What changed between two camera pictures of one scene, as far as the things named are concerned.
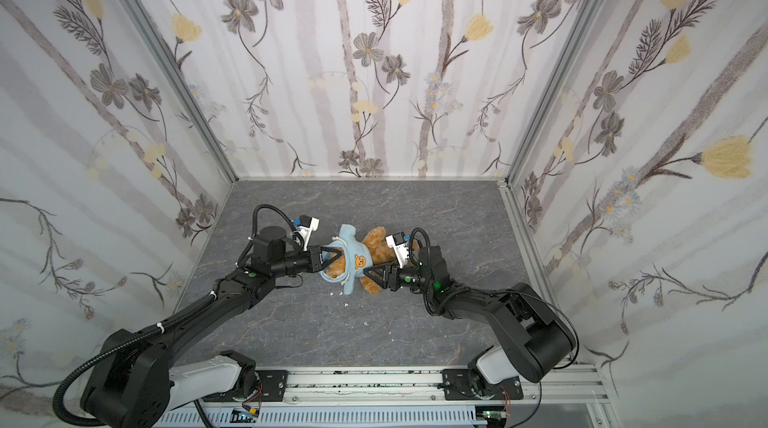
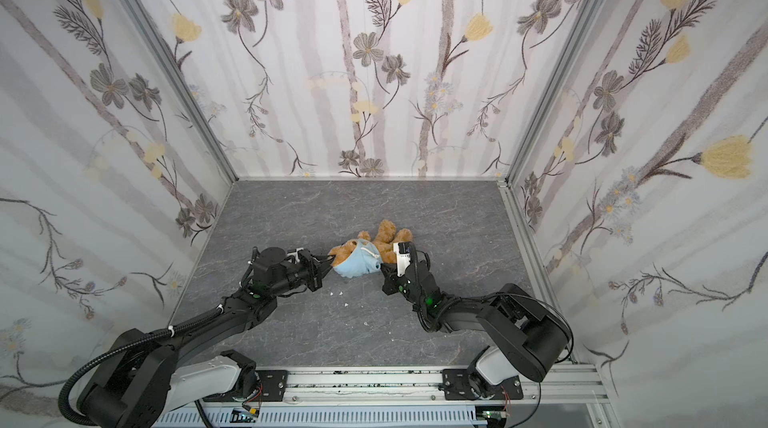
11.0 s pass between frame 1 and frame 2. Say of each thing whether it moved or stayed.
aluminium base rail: stayed
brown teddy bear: moved
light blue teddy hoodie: moved
